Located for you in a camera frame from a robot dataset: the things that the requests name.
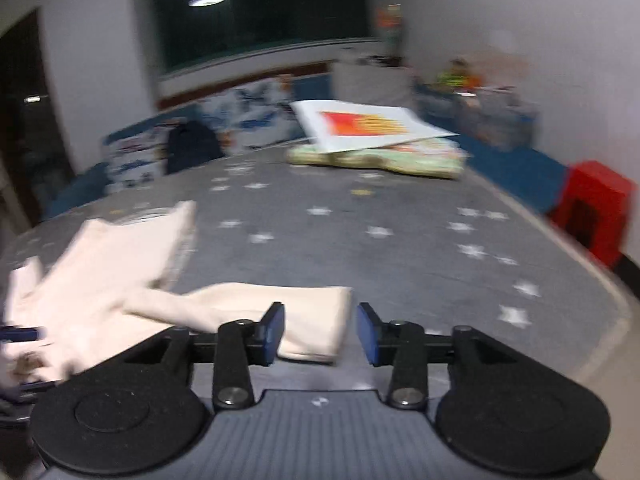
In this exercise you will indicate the grey pillow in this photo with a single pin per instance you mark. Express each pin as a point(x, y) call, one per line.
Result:
point(370, 82)

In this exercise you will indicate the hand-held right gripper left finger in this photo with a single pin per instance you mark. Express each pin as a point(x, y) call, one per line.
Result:
point(272, 332)

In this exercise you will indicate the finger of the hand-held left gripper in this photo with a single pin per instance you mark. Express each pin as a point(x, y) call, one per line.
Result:
point(22, 333)

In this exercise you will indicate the orange paper flower decoration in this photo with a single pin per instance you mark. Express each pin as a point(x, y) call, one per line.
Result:
point(390, 27)

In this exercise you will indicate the teddy bear toy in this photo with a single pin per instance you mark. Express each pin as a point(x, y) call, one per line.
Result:
point(455, 75)

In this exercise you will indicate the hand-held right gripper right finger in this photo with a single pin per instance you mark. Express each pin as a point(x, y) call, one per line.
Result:
point(367, 335)

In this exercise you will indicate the yellow-green folded cloth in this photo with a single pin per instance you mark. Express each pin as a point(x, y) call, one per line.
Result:
point(425, 162)

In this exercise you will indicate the black backpack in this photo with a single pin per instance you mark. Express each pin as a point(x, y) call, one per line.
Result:
point(192, 147)

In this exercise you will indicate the grey star tablecloth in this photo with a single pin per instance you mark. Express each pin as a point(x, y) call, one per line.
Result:
point(350, 210)

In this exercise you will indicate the green framed window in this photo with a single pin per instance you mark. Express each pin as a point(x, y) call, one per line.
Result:
point(260, 10)

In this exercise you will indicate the wooden door frame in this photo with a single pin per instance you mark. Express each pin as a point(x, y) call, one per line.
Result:
point(25, 135)

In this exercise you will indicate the red plastic stool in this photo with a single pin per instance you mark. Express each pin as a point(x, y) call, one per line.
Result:
point(595, 205)

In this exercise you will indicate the blue sofa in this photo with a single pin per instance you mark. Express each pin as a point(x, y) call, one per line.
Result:
point(520, 165)

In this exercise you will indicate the cream garment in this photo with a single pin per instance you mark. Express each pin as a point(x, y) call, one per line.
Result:
point(100, 270)

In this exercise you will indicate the white board with orange print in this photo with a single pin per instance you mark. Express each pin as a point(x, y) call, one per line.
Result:
point(370, 125)

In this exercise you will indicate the butterfly print cushion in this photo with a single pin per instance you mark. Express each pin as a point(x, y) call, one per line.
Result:
point(250, 115)
point(135, 160)

